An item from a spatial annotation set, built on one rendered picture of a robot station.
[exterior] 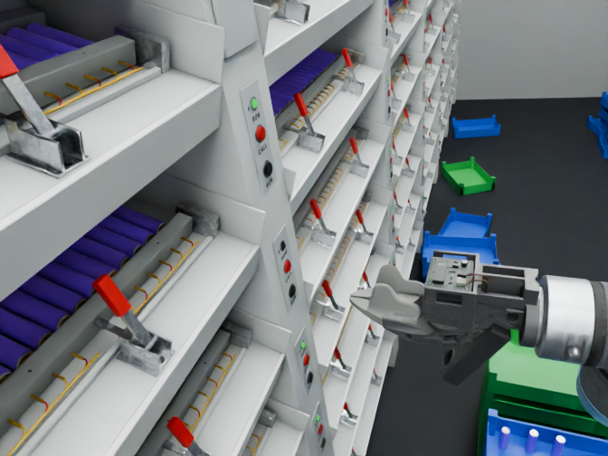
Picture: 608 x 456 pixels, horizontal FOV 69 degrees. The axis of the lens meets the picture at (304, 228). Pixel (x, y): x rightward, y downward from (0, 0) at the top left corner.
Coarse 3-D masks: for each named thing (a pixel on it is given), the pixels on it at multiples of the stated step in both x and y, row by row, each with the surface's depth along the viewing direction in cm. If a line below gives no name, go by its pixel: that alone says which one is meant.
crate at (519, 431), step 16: (496, 416) 101; (496, 432) 106; (512, 432) 104; (528, 432) 102; (544, 432) 101; (560, 432) 99; (496, 448) 103; (512, 448) 102; (544, 448) 101; (576, 448) 100; (592, 448) 98
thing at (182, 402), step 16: (224, 336) 60; (208, 352) 57; (208, 368) 56; (192, 384) 54; (176, 400) 52; (192, 400) 53; (208, 400) 54; (176, 416) 50; (160, 432) 49; (144, 448) 47; (160, 448) 48
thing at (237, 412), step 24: (240, 312) 60; (240, 336) 60; (264, 336) 61; (288, 336) 59; (264, 360) 61; (240, 384) 57; (264, 384) 58; (216, 408) 54; (240, 408) 55; (192, 432) 52; (216, 432) 52; (240, 432) 53
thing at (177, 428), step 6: (174, 420) 45; (180, 420) 45; (168, 426) 44; (174, 426) 44; (180, 426) 45; (174, 432) 44; (180, 432) 45; (186, 432) 46; (180, 438) 45; (186, 438) 45; (192, 438) 46; (186, 444) 45; (192, 444) 46; (192, 450) 46; (198, 450) 47
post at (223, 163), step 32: (32, 0) 44; (160, 0) 39; (192, 0) 38; (224, 64) 42; (256, 64) 47; (224, 96) 42; (224, 128) 44; (192, 160) 48; (224, 160) 47; (224, 192) 49; (256, 192) 50; (288, 224) 59; (256, 288) 56; (288, 320) 62; (288, 352) 63; (288, 384) 66; (320, 384) 79
